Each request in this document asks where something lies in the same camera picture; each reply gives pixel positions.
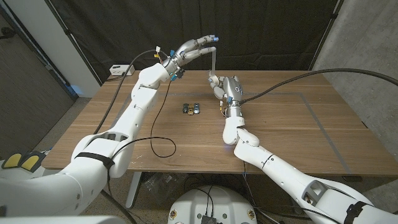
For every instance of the yellow foot pedal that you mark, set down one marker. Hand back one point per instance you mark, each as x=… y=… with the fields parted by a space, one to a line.
x=12 y=160
x=31 y=161

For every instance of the white robot chest cover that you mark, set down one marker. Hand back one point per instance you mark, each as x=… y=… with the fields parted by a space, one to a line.
x=62 y=220

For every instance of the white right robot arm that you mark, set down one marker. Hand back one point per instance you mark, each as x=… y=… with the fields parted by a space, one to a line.
x=280 y=168

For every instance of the black toy car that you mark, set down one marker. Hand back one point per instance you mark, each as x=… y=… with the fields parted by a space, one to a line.
x=185 y=108

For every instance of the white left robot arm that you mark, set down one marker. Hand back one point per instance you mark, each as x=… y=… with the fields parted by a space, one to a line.
x=130 y=121

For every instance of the blue toy car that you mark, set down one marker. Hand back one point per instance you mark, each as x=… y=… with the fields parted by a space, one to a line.
x=196 y=108

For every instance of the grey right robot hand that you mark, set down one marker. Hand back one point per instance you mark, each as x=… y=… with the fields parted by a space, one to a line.
x=231 y=90

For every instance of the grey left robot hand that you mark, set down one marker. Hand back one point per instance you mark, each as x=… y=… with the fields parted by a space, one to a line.
x=186 y=53

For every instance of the black backdrop frame pole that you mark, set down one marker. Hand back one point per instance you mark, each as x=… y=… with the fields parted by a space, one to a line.
x=326 y=31
x=74 y=42

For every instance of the wooden table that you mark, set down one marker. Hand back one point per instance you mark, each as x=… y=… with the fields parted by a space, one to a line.
x=323 y=133

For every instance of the black backdrop curtain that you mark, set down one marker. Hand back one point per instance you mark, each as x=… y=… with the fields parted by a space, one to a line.
x=248 y=31

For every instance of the dark grey door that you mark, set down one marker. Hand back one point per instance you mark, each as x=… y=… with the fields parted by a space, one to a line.
x=28 y=93

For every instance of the white power box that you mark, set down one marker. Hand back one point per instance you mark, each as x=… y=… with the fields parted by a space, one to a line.
x=119 y=69

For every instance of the gold toy car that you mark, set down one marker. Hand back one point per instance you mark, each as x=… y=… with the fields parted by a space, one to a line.
x=190 y=110

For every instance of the clear plastic bag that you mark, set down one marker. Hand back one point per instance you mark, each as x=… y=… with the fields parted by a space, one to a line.
x=161 y=186

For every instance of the white robot torso base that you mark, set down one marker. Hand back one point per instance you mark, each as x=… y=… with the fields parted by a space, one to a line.
x=214 y=202

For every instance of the white table leg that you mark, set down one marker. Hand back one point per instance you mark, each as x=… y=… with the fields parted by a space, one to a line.
x=134 y=186

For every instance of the clear tape roll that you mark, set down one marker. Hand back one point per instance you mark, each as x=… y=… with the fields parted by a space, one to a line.
x=213 y=62

